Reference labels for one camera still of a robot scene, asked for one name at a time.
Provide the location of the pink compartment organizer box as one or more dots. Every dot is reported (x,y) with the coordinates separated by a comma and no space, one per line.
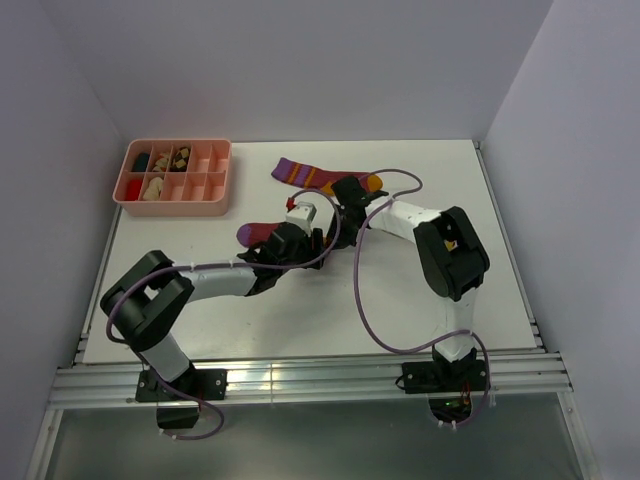
(202,191)

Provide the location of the brown yellow argyle sock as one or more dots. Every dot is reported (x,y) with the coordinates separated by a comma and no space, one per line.
(180,160)

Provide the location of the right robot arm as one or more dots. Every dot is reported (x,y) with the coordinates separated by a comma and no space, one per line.
(452,257)

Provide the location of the dark teal rolled sock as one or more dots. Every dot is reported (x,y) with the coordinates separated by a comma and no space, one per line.
(141,162)

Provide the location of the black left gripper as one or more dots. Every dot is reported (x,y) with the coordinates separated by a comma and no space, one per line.
(313,245)

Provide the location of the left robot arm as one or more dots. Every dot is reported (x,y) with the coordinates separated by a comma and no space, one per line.
(144,304)

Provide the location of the cream white rolled sock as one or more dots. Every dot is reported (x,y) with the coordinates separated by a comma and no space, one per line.
(154,189)

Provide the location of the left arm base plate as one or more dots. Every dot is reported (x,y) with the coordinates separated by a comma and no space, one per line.
(202,384)

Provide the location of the cream orange argyle rolled sock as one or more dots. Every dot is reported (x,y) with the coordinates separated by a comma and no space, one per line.
(162,162)

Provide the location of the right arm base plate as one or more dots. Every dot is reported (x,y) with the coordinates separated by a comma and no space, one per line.
(432,377)

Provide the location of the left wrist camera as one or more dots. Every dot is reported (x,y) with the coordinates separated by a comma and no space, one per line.
(300,214)

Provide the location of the maroon purple striped sock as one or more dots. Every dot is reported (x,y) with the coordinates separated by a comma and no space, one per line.
(305,176)

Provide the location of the maroon sock purple toe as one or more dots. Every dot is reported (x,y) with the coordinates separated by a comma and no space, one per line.
(255,232)

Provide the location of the aluminium front rail frame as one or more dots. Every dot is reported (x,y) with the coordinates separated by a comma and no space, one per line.
(355,378)

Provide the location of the red rolled sock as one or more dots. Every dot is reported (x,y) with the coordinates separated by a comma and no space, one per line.
(133,189)

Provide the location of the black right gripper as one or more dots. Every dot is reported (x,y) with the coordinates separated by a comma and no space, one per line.
(333,228)

